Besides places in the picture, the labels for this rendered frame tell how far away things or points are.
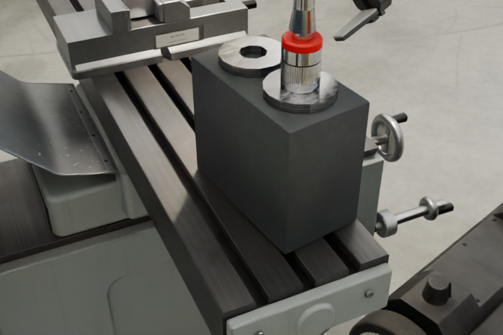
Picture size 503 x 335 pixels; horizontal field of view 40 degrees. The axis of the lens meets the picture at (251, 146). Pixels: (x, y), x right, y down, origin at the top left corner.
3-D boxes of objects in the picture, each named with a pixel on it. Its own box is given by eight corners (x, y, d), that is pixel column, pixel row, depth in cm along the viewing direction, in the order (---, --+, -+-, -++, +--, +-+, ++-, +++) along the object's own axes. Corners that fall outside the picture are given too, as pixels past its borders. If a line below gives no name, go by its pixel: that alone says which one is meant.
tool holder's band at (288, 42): (292, 31, 81) (292, 24, 81) (328, 40, 80) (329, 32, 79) (274, 48, 78) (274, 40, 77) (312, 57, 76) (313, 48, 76)
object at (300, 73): (290, 71, 84) (292, 31, 81) (325, 80, 83) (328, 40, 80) (273, 88, 81) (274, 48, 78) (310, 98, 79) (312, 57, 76)
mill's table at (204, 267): (122, -21, 181) (118, -50, 177) (394, 308, 90) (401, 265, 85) (32, -6, 173) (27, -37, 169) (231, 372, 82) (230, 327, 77)
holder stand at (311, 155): (263, 141, 107) (265, 23, 95) (358, 220, 92) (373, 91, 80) (196, 168, 101) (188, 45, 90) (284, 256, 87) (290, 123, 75)
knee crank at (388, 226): (442, 203, 165) (447, 182, 161) (459, 217, 160) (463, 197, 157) (364, 229, 157) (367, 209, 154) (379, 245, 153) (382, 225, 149)
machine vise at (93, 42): (222, 13, 145) (221, -37, 139) (252, 42, 134) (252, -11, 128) (55, 45, 133) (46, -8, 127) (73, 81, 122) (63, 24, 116)
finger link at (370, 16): (343, 35, 86) (377, 7, 87) (329, 37, 89) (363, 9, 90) (349, 45, 86) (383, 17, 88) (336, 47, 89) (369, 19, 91)
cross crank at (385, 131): (385, 140, 170) (391, 99, 163) (414, 167, 161) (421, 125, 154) (329, 157, 164) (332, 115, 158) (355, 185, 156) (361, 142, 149)
